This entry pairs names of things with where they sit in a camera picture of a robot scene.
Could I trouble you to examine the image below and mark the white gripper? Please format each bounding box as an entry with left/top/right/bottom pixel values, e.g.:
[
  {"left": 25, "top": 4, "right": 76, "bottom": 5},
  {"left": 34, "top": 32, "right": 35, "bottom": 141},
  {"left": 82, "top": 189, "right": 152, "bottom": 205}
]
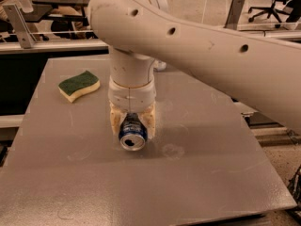
[{"left": 108, "top": 79, "right": 156, "bottom": 139}]

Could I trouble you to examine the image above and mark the blue pepsi can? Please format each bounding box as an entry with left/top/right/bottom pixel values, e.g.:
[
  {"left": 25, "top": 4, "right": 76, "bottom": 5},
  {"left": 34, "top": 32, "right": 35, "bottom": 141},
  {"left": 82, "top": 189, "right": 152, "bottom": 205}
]
[{"left": 119, "top": 113, "right": 148, "bottom": 151}]

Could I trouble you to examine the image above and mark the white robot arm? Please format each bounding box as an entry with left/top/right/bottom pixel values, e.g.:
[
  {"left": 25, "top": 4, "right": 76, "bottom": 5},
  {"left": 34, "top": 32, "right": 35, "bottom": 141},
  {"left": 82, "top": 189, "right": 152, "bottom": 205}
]
[{"left": 88, "top": 0, "right": 301, "bottom": 134}]

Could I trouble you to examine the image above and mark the clear plastic water bottle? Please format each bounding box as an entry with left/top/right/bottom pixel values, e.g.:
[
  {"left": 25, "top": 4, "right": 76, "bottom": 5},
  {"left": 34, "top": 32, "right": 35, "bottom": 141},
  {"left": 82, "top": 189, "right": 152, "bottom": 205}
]
[{"left": 154, "top": 60, "right": 166, "bottom": 72}]

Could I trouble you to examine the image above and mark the green and yellow sponge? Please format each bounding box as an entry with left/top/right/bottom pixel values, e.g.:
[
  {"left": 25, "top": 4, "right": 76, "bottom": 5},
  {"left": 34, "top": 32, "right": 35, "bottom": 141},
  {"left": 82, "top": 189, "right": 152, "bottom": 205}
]
[{"left": 58, "top": 71, "right": 101, "bottom": 103}]

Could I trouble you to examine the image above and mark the black background table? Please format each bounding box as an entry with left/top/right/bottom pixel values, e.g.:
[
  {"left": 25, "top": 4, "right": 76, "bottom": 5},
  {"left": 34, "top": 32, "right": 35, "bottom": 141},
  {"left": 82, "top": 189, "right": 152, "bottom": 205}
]
[{"left": 22, "top": 0, "right": 89, "bottom": 25}]

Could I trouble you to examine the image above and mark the black office chair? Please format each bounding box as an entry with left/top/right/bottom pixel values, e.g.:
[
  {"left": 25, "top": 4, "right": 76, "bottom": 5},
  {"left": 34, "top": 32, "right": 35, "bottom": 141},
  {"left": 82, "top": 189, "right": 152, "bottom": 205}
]
[{"left": 248, "top": 0, "right": 301, "bottom": 30}]

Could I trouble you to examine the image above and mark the grey metal rail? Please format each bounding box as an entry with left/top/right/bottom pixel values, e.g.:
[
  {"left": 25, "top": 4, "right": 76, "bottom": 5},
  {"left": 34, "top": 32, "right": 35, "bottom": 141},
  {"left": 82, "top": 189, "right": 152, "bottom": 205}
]
[{"left": 0, "top": 40, "right": 108, "bottom": 55}]

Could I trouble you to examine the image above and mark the grey metal bracket left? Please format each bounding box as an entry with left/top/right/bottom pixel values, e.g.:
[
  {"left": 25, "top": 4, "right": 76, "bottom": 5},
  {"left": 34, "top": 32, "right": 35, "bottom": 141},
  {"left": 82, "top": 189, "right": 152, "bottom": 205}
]
[{"left": 3, "top": 3, "right": 36, "bottom": 49}]

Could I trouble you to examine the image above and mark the grey metal bracket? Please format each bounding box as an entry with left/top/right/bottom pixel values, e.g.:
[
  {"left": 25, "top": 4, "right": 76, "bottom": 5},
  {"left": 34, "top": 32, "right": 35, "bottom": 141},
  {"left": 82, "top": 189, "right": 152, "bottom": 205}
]
[
  {"left": 3, "top": 3, "right": 36, "bottom": 49},
  {"left": 225, "top": 0, "right": 245, "bottom": 30}
]

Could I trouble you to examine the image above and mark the grey metal bracket right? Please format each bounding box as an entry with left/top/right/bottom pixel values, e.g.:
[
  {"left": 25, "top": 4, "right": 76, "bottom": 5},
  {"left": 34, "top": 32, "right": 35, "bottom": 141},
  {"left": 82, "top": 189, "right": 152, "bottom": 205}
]
[{"left": 225, "top": 0, "right": 245, "bottom": 30}]

